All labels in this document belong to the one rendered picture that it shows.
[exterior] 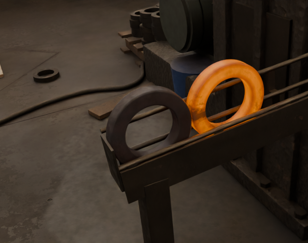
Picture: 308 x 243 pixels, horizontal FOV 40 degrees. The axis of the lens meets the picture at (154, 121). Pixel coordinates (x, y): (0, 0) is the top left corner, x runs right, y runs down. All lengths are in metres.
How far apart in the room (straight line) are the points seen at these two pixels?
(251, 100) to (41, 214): 1.10
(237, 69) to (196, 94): 0.11
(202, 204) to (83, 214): 0.48
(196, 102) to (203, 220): 0.83
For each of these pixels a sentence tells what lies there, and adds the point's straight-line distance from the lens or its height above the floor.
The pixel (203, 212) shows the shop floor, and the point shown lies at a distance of 1.68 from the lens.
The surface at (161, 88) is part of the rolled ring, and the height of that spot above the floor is 0.76.
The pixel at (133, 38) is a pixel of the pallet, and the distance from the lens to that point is 3.20.
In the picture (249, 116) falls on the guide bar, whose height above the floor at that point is 0.65.
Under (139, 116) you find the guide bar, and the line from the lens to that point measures 0.93.
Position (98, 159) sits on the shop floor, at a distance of 2.05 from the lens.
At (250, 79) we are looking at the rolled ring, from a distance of 0.95.
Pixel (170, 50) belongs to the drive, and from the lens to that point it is 2.57.
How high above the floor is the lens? 1.12
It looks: 29 degrees down
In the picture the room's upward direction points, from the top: 6 degrees counter-clockwise
